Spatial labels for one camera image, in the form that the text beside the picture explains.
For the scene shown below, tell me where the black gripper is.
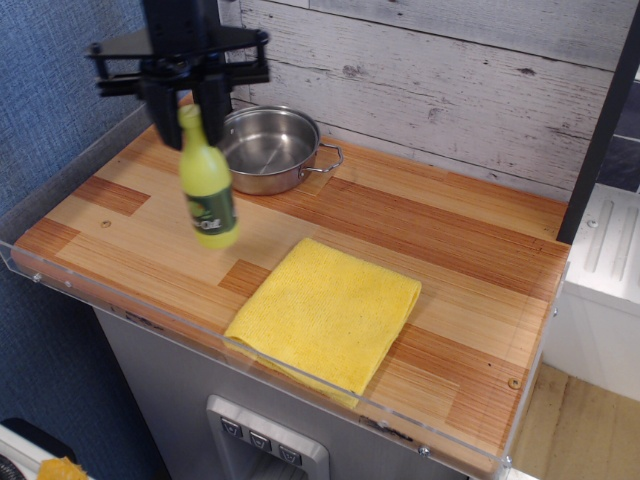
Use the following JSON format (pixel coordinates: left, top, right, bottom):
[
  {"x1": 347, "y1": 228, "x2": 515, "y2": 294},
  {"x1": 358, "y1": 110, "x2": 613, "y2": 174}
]
[{"x1": 86, "y1": 1, "x2": 269, "y2": 150}]

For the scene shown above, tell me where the yellow olive oil bottle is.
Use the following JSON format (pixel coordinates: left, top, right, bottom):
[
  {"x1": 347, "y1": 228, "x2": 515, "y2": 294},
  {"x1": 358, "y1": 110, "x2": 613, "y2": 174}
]
[{"x1": 178, "y1": 104, "x2": 239, "y2": 249}]

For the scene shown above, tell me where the silver steel pan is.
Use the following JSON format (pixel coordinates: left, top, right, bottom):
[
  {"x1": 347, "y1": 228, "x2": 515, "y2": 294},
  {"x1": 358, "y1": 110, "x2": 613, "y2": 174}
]
[{"x1": 219, "y1": 106, "x2": 344, "y2": 196}]

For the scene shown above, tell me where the yellow folded cloth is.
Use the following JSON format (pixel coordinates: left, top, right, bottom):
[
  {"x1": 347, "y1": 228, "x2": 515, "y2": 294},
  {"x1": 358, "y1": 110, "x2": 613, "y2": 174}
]
[{"x1": 225, "y1": 238, "x2": 422, "y2": 409}]

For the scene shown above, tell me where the grey toy fridge cabinet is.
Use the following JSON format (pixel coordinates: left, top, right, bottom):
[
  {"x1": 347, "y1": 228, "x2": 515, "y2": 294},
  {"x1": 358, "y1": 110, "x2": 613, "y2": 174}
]
[{"x1": 96, "y1": 310, "x2": 464, "y2": 479}]

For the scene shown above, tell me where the silver dispenser button panel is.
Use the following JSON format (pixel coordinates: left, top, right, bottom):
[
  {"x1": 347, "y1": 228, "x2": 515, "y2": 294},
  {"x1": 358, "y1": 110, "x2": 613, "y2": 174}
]
[{"x1": 206, "y1": 395, "x2": 331, "y2": 479}]

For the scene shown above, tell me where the black and yellow object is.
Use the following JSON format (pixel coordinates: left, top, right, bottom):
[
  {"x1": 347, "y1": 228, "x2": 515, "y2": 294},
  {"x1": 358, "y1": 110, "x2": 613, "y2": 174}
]
[{"x1": 1, "y1": 418, "x2": 91, "y2": 479}]

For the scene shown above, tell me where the white toy sink unit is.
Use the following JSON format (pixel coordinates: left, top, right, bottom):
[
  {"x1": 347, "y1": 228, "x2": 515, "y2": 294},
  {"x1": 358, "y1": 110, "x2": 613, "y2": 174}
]
[{"x1": 543, "y1": 184, "x2": 639, "y2": 400}]

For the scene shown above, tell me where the black vertical post left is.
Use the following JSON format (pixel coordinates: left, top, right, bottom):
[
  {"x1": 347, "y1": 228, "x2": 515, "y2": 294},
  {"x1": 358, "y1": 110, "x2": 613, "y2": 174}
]
[{"x1": 213, "y1": 1, "x2": 232, "y2": 115}]

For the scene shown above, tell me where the black vertical post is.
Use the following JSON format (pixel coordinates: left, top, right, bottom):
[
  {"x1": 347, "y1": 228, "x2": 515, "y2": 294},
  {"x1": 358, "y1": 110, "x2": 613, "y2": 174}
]
[
  {"x1": 213, "y1": 1, "x2": 232, "y2": 115},
  {"x1": 556, "y1": 0, "x2": 640, "y2": 246}
]

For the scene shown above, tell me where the clear acrylic guard rail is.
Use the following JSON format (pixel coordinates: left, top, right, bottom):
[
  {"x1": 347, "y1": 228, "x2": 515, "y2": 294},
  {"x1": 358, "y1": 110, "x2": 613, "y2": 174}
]
[{"x1": 0, "y1": 69, "x2": 571, "y2": 475}]

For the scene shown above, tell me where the black vertical post right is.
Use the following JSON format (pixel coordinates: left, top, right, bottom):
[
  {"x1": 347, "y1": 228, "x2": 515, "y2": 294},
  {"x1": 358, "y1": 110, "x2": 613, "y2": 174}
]
[{"x1": 556, "y1": 0, "x2": 640, "y2": 246}]

